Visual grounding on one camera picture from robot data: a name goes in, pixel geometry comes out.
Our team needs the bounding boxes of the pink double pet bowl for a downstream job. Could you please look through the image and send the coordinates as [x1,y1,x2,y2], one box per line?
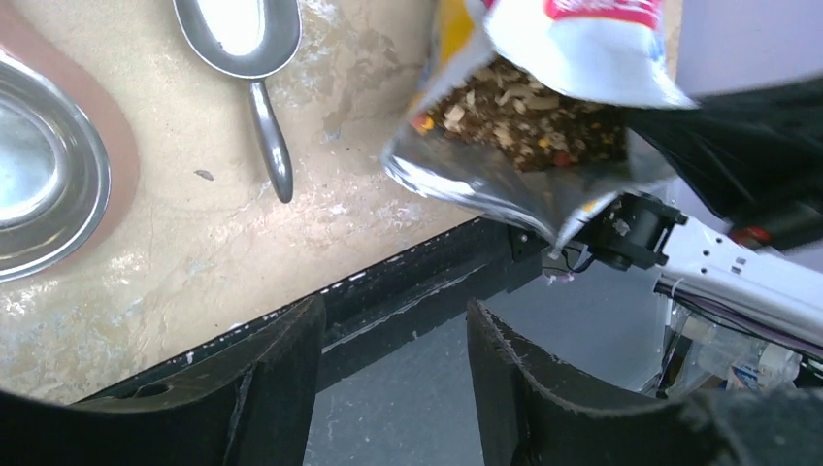
[1,1,140,283]

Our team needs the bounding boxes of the metal food scoop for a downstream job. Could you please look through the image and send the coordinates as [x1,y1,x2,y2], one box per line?
[173,0,303,204]

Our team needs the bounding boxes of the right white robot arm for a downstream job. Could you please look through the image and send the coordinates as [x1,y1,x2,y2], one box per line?
[576,75,822,359]

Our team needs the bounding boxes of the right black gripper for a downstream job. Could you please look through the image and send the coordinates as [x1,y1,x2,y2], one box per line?
[625,76,822,250]

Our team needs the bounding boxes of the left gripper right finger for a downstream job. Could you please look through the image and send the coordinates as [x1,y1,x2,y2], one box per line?
[467,300,822,465]

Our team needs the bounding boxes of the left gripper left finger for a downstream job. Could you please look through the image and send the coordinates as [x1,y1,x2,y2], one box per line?
[1,297,326,465]

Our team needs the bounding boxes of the pet food bag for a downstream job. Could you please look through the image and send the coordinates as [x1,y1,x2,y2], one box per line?
[380,1,692,248]

